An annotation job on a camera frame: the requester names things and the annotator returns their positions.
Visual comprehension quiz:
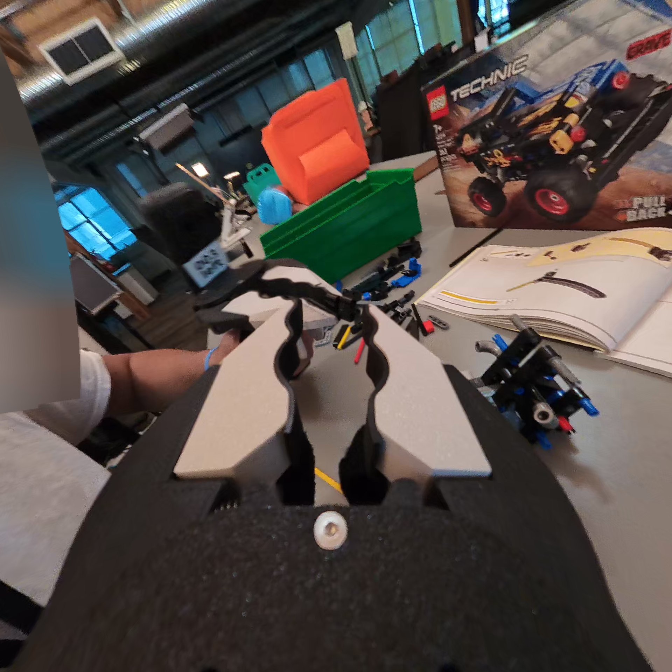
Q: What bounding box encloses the white desk lamp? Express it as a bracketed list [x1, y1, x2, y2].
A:
[176, 163, 254, 258]

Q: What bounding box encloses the green plastic crate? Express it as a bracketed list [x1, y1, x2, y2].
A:
[243, 162, 281, 197]

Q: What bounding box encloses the open instruction booklet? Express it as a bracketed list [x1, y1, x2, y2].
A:
[417, 228, 672, 379]

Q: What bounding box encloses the person's left hand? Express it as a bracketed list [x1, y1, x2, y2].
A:
[209, 332, 245, 369]

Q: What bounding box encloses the hanging ceiling heater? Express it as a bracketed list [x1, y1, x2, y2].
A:
[138, 102, 196, 153]

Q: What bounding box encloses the partly built lego model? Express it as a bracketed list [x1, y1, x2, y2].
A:
[475, 328, 600, 450]

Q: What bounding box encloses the silver ventilation duct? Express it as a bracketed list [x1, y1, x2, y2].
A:
[16, 0, 337, 106]

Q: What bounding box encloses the lego set box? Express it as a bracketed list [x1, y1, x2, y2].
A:
[422, 29, 672, 232]

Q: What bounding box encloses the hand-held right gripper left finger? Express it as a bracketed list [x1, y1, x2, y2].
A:
[173, 300, 316, 507]

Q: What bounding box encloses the pile of lego beams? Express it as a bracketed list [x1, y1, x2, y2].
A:
[336, 239, 450, 364]

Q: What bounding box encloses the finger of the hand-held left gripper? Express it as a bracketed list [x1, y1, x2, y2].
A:
[251, 266, 364, 317]
[220, 294, 341, 330]

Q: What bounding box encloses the orange plastic bin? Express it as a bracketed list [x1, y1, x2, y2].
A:
[261, 78, 370, 205]

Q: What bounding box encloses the green plastic bin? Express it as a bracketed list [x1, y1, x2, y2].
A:
[260, 168, 423, 284]

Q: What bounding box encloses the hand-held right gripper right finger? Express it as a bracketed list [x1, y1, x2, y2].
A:
[338, 303, 493, 507]

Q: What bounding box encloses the white vent grille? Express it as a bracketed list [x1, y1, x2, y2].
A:
[39, 18, 125, 86]

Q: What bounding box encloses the light blue bundle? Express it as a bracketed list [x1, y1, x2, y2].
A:
[257, 186, 293, 224]

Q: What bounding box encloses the person's left forearm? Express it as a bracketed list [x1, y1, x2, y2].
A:
[100, 346, 211, 421]

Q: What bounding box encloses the long black lego axle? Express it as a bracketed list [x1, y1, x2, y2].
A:
[449, 230, 499, 268]

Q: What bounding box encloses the black lego connector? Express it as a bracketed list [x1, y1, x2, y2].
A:
[324, 292, 364, 322]

